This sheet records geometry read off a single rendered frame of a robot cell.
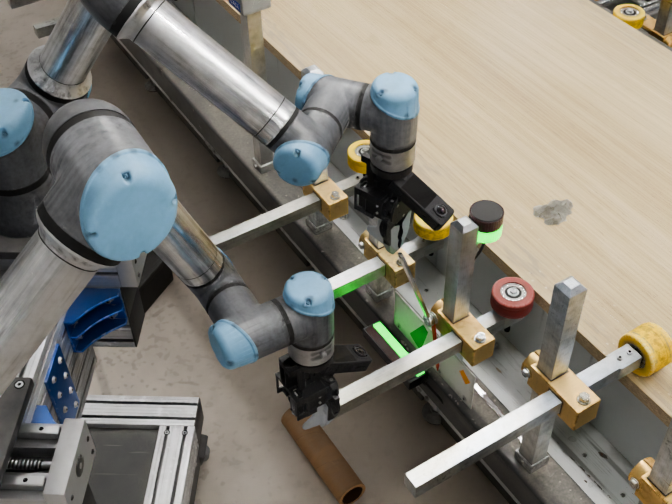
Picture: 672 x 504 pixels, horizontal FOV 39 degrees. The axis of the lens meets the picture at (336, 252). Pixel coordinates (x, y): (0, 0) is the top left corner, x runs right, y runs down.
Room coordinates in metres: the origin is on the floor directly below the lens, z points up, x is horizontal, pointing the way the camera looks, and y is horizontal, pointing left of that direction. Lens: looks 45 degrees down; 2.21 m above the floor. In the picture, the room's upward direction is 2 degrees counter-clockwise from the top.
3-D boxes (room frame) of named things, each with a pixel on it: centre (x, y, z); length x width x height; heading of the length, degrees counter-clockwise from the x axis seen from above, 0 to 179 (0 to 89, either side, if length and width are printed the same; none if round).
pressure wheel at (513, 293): (1.19, -0.33, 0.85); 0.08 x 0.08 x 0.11
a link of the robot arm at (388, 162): (1.21, -0.10, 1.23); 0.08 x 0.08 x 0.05
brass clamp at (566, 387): (0.94, -0.36, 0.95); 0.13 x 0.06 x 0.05; 31
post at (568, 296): (0.96, -0.35, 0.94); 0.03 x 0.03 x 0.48; 31
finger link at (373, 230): (1.21, -0.08, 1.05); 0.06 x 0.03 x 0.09; 51
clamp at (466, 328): (1.15, -0.23, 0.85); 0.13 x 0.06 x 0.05; 31
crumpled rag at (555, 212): (1.41, -0.45, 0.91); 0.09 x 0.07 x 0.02; 114
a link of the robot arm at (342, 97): (1.23, 0.00, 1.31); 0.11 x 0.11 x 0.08; 70
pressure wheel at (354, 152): (1.62, -0.07, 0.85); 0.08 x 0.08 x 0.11
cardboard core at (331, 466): (1.41, 0.05, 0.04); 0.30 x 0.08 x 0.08; 31
